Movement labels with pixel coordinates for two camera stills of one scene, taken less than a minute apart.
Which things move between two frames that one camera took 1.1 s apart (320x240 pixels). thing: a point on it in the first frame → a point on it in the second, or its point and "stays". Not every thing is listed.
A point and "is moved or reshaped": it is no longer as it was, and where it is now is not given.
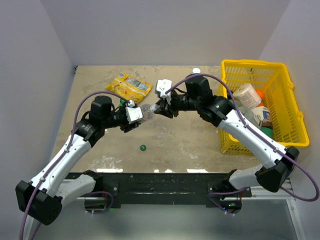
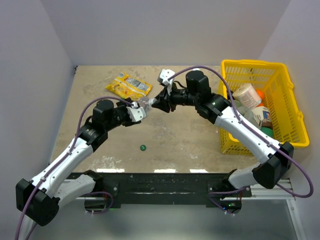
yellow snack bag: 131,89 stays
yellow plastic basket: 272,78 stays
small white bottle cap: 154,107 is moved or reshaped
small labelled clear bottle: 147,112 is moved or reshaped
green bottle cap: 143,147 stays
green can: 268,131 stays
